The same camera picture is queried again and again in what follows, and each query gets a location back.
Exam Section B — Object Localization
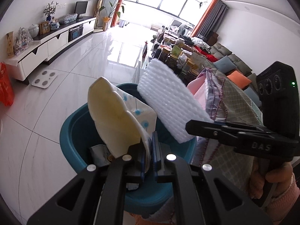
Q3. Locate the blue grey cushion near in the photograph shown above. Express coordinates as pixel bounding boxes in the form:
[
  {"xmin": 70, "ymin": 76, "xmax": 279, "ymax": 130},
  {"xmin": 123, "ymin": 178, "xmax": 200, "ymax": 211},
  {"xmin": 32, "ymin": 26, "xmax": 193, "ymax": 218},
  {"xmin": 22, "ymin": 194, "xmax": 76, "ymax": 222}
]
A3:
[{"xmin": 244, "ymin": 87, "xmax": 262, "ymax": 108}]

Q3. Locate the orange grey curtain right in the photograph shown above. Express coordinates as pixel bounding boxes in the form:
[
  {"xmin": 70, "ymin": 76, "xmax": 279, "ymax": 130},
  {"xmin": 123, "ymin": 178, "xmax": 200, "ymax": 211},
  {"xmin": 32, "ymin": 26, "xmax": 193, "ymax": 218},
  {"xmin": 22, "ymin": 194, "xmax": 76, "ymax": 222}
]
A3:
[{"xmin": 191, "ymin": 0, "xmax": 229, "ymax": 40}]

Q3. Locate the cluttered coffee table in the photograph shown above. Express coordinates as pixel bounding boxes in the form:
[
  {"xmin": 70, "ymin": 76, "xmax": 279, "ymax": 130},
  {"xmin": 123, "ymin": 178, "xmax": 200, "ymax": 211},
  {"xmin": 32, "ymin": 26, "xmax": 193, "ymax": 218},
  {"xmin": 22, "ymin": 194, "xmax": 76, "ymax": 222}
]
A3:
[{"xmin": 150, "ymin": 34, "xmax": 209, "ymax": 85}]

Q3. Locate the right hand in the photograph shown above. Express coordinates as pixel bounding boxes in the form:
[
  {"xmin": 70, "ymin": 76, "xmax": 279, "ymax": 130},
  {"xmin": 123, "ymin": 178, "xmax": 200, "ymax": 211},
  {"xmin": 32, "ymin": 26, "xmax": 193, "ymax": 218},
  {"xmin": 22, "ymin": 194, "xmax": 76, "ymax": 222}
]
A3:
[{"xmin": 249, "ymin": 159, "xmax": 293, "ymax": 199}]

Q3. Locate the white foam fruit net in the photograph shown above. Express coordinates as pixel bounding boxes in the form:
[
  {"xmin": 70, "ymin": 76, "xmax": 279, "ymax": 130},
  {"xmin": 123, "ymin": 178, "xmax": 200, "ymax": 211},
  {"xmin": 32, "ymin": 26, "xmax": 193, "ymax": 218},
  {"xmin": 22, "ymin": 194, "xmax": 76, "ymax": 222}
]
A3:
[{"xmin": 137, "ymin": 59, "xmax": 213, "ymax": 143}]

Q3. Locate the orange grey curtain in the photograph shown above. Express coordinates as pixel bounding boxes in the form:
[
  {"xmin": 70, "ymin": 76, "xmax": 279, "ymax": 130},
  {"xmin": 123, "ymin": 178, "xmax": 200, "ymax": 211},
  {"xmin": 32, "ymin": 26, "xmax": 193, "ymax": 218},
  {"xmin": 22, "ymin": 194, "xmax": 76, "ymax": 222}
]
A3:
[
  {"xmin": 191, "ymin": 0, "xmax": 229, "ymax": 40},
  {"xmin": 111, "ymin": 0, "xmax": 125, "ymax": 27}
]

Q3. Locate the orange plastic bag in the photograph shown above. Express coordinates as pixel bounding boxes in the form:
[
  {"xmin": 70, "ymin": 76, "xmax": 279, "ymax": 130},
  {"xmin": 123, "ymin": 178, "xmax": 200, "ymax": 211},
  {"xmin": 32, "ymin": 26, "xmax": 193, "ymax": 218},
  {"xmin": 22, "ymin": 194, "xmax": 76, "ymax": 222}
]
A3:
[{"xmin": 0, "ymin": 62, "xmax": 14, "ymax": 106}]

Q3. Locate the blue grey cushion far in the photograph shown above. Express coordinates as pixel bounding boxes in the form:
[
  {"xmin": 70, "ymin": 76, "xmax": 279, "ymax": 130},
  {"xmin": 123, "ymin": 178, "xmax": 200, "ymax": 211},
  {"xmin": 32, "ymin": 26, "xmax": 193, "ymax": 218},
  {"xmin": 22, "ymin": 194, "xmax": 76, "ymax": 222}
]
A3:
[{"xmin": 214, "ymin": 56, "xmax": 236, "ymax": 74}]

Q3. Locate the tall green houseplant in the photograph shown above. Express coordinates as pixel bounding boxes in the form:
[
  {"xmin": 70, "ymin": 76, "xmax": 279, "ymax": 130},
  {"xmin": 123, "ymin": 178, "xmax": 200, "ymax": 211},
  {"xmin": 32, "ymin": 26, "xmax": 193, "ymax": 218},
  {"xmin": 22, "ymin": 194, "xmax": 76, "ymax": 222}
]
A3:
[{"xmin": 100, "ymin": 0, "xmax": 123, "ymax": 32}]

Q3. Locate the small black monitor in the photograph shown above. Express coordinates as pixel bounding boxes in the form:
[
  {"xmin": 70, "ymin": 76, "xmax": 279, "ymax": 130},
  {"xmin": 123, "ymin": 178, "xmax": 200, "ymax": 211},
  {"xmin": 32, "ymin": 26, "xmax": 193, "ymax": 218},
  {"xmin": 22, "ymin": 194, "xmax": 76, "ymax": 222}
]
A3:
[{"xmin": 74, "ymin": 1, "xmax": 88, "ymax": 19}]

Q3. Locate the white black tv cabinet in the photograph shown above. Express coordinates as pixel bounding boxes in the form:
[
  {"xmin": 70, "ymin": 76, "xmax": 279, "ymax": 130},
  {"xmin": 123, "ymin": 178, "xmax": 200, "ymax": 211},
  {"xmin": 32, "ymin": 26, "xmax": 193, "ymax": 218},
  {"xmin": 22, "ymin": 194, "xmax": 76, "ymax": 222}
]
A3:
[{"xmin": 4, "ymin": 16, "xmax": 96, "ymax": 81}]

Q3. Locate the dark green sectional sofa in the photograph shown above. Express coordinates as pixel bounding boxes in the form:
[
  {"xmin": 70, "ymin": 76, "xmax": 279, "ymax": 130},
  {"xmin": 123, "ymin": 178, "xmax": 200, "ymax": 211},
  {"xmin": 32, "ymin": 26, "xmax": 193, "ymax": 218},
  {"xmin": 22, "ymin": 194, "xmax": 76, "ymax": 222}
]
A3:
[{"xmin": 209, "ymin": 42, "xmax": 258, "ymax": 92}]

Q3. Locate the patterned tablecloth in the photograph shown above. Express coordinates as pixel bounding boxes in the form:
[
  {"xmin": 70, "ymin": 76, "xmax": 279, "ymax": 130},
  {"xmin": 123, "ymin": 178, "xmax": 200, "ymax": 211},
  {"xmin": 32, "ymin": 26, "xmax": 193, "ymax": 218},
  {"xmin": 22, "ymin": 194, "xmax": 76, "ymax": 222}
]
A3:
[{"xmin": 187, "ymin": 67, "xmax": 262, "ymax": 190}]

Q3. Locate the blue grey cushion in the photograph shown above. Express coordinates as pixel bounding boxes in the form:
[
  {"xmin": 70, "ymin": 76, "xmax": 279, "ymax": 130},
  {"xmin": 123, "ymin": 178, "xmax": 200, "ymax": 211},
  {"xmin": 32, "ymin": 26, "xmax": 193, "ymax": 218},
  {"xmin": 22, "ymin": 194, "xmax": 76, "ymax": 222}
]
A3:
[
  {"xmin": 214, "ymin": 56, "xmax": 236, "ymax": 74},
  {"xmin": 244, "ymin": 87, "xmax": 262, "ymax": 108}
]

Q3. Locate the orange cushion far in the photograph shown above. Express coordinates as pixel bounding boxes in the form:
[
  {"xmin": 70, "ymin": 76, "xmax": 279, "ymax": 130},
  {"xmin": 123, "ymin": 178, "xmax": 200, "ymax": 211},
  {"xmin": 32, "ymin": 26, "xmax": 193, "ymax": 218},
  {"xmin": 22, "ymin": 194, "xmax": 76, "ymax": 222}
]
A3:
[{"xmin": 227, "ymin": 70, "xmax": 252, "ymax": 89}]

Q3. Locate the white bathroom scale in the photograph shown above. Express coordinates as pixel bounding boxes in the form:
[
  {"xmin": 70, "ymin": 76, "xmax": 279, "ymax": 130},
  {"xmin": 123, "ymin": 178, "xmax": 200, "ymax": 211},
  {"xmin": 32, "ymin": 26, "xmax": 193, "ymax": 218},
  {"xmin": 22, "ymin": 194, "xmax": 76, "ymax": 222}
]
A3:
[{"xmin": 31, "ymin": 70, "xmax": 59, "ymax": 89}]

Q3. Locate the white office chair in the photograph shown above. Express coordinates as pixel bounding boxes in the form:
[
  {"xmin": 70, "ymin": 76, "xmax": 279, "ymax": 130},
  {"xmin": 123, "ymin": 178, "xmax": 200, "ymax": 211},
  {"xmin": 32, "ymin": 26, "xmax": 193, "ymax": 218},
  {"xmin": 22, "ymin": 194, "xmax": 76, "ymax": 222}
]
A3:
[{"xmin": 169, "ymin": 19, "xmax": 182, "ymax": 34}]

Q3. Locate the orange grey curtain left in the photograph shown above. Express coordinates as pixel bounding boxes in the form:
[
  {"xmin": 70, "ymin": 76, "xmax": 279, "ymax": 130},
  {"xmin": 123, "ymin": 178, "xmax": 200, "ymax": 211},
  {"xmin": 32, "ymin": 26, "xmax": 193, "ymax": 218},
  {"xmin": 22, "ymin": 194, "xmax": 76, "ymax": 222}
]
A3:
[{"xmin": 111, "ymin": 0, "xmax": 125, "ymax": 27}]

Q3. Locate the teal trash bin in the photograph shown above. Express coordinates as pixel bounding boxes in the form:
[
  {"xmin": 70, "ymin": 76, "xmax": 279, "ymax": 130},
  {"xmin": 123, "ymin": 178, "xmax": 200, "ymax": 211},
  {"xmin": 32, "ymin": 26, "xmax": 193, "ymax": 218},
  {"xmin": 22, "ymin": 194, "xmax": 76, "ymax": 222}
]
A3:
[{"xmin": 59, "ymin": 82, "xmax": 197, "ymax": 216}]

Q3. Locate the pink sleeve right forearm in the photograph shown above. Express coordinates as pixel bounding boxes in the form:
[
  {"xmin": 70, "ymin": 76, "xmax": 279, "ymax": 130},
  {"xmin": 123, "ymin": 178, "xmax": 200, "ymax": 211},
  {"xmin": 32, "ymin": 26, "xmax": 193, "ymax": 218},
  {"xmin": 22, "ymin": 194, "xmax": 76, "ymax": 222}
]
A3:
[{"xmin": 266, "ymin": 173, "xmax": 299, "ymax": 224}]

